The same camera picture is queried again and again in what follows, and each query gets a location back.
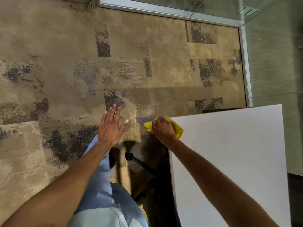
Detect silver partition frame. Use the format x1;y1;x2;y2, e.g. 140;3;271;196
96;0;254;108

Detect light blue trousers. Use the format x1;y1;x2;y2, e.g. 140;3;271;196
74;134;149;227

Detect person's left forearm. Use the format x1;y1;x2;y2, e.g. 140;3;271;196
0;140;112;227

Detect person's right forearm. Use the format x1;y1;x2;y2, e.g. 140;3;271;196
169;137;281;227

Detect black table base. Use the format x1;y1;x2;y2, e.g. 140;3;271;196
125;152;158;177

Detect yellow cleaning cloth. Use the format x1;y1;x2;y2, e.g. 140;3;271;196
143;116;184;140

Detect pale green shirt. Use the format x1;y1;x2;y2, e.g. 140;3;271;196
67;206;145;227

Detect person's right hand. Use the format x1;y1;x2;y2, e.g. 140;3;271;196
151;116;177;148

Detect glass partition panel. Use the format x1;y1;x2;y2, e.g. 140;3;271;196
99;0;287;23

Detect person's left hand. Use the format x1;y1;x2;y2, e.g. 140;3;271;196
98;104;130;147

